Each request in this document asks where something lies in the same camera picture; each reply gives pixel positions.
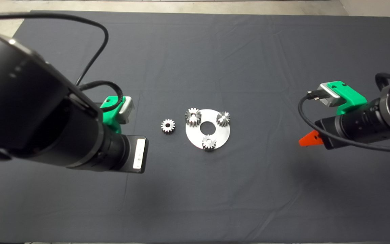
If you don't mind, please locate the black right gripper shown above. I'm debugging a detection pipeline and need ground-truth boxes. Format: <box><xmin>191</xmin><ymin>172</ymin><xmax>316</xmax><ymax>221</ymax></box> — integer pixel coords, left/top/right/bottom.
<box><xmin>299</xmin><ymin>116</ymin><xmax>344</xmax><ymax>150</ymax></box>

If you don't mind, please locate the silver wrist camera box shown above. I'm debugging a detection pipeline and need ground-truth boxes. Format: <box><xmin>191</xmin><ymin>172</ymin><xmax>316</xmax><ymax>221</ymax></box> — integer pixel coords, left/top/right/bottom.
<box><xmin>315</xmin><ymin>83</ymin><xmax>343</xmax><ymax>107</ymax></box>
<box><xmin>118</xmin><ymin>97</ymin><xmax>135</xmax><ymax>124</ymax></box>

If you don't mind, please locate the thin black left camera cable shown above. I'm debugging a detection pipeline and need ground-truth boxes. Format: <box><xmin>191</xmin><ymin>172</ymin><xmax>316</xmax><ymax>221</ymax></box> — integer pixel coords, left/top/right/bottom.
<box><xmin>0</xmin><ymin>13</ymin><xmax>124</xmax><ymax>112</ymax></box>

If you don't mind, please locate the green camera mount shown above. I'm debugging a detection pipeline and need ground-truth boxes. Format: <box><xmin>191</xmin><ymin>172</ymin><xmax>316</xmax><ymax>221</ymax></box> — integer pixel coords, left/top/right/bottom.
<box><xmin>327</xmin><ymin>81</ymin><xmax>367</xmax><ymax>116</ymax></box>
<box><xmin>100</xmin><ymin>96</ymin><xmax>126</xmax><ymax>134</ymax></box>

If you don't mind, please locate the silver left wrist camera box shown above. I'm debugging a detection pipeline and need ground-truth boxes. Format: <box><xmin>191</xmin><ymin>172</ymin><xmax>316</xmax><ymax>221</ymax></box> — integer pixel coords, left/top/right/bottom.
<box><xmin>118</xmin><ymin>97</ymin><xmax>135</xmax><ymax>124</ymax></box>

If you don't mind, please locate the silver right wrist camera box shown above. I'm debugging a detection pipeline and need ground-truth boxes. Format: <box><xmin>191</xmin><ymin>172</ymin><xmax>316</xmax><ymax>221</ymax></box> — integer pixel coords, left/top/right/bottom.
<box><xmin>315</xmin><ymin>83</ymin><xmax>343</xmax><ymax>107</ymax></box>

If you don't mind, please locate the smaller steel gear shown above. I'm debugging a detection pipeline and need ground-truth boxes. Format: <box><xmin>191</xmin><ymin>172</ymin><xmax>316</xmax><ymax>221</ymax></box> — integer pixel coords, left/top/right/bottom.
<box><xmin>216</xmin><ymin>111</ymin><xmax>231</xmax><ymax>127</ymax></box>
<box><xmin>160</xmin><ymin>119</ymin><xmax>176</xmax><ymax>134</ymax></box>
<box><xmin>201</xmin><ymin>134</ymin><xmax>217</xmax><ymax>151</ymax></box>

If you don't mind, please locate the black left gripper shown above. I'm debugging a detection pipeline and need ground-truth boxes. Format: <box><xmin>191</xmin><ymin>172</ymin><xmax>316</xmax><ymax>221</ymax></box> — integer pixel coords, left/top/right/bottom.
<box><xmin>119</xmin><ymin>135</ymin><xmax>149</xmax><ymax>174</ymax></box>

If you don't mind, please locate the green right camera mount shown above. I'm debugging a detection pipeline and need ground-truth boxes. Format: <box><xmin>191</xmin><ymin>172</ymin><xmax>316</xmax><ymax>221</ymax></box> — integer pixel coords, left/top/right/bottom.
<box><xmin>327</xmin><ymin>81</ymin><xmax>367</xmax><ymax>116</ymax></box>

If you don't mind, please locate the green left camera mount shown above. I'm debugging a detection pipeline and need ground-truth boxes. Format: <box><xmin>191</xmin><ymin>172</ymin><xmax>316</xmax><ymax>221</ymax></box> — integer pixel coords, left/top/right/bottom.
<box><xmin>100</xmin><ymin>96</ymin><xmax>126</xmax><ymax>134</ymax></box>

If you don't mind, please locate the dark grey table cloth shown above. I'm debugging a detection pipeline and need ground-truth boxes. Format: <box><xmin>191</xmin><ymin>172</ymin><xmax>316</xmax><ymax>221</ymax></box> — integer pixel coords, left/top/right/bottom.
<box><xmin>0</xmin><ymin>10</ymin><xmax>390</xmax><ymax>243</ymax></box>

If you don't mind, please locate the larger steel gear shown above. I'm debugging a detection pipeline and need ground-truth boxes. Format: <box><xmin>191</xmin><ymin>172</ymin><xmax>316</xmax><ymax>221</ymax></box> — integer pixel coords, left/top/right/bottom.
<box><xmin>185</xmin><ymin>108</ymin><xmax>201</xmax><ymax>127</ymax></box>

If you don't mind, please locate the round metal plate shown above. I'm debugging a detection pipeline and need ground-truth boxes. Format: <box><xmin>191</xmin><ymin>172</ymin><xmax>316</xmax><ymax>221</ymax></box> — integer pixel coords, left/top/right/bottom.
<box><xmin>185</xmin><ymin>109</ymin><xmax>231</xmax><ymax>150</ymax></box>

